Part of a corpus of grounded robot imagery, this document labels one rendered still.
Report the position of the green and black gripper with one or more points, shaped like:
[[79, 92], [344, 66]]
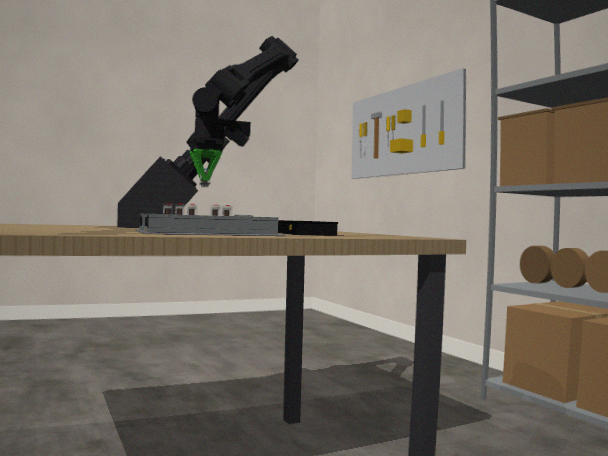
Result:
[[211, 147]]

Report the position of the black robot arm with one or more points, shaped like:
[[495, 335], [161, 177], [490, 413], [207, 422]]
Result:
[[229, 89]]

